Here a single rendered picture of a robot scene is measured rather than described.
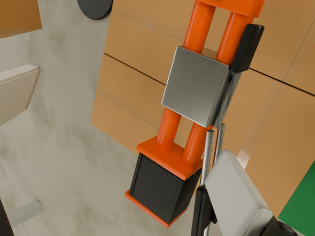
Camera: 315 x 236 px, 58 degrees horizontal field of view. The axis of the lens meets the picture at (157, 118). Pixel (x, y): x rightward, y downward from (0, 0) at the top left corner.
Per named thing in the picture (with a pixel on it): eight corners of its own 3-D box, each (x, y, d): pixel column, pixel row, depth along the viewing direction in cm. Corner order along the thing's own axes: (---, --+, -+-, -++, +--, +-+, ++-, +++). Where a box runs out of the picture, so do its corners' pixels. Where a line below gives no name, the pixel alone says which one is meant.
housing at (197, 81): (194, 42, 33) (173, 43, 29) (248, 62, 30) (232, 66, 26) (177, 97, 36) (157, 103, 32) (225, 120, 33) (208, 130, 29)
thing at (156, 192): (159, 133, 39) (136, 144, 35) (206, 160, 35) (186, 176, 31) (146, 181, 42) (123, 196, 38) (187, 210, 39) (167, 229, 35)
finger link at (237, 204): (261, 209, 13) (275, 214, 13) (223, 147, 19) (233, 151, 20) (228, 257, 14) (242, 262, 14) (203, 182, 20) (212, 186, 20)
